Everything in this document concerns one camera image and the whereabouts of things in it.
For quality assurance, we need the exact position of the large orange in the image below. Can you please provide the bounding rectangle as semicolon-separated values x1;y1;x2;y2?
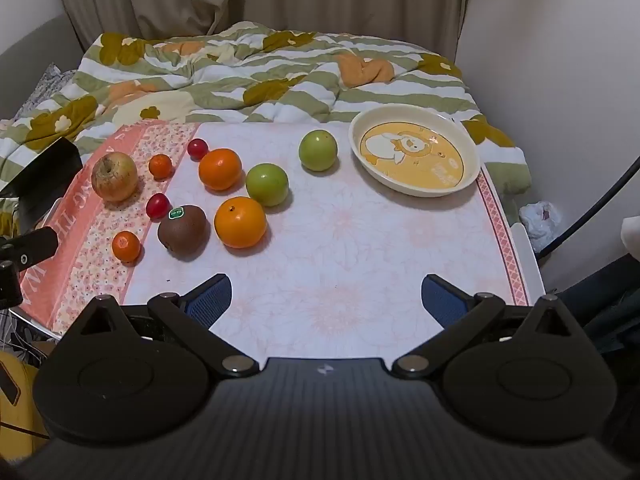
214;196;267;249
198;148;243;192

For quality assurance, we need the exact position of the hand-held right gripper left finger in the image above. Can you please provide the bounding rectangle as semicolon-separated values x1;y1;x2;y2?
62;274;261;378

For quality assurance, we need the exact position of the brown kiwi with sticker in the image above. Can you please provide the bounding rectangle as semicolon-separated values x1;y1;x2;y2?
157;204;208;254

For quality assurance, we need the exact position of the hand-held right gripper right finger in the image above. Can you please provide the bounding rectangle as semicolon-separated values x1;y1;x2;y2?
392;274;583;378

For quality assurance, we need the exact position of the black cable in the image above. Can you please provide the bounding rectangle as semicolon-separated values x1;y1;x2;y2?
537;155;640;261

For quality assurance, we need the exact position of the cream bowl with cartoon print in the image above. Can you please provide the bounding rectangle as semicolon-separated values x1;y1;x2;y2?
348;106;482;197

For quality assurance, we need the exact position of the grey patterned pillow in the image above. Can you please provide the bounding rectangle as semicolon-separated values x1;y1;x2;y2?
10;62;76;121

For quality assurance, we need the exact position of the pink floral tablecloth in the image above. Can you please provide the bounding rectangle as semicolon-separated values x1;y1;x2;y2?
20;120;531;336

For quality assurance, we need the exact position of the white table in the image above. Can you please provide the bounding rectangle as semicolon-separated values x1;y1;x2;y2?
509;222;547;306

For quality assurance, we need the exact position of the green apple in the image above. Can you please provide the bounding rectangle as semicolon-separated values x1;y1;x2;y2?
298;129;339;172
245;163;290;207

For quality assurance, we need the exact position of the green striped flower blanket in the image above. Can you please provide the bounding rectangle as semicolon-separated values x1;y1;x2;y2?
0;21;532;238

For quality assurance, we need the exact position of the small mandarin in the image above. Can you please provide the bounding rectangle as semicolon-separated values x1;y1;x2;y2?
111;230;143;262
148;154;173;180

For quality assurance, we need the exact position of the white plastic bag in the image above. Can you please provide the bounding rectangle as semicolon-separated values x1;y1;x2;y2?
520;201;563;253

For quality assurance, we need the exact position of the yellow bag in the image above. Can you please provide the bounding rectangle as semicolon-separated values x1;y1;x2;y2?
0;350;51;456

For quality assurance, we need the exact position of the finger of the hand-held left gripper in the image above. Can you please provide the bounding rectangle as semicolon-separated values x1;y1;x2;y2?
0;226;60;267

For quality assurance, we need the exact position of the grey headboard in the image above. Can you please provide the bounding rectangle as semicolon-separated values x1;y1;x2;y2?
0;12;83;121

